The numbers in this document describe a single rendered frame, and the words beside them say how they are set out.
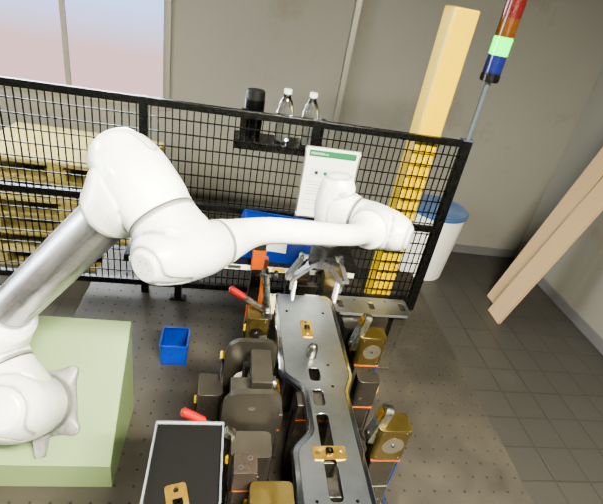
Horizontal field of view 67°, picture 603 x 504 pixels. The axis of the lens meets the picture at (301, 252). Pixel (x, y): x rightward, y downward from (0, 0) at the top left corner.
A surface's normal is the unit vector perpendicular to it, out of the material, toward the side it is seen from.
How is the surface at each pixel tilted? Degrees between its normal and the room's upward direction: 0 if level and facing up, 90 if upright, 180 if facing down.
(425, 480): 0
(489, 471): 0
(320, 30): 90
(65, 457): 44
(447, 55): 90
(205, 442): 0
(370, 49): 90
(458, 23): 90
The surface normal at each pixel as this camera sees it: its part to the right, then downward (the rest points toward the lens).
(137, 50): 0.08, 0.52
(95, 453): 0.18, -0.25
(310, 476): 0.16, -0.85
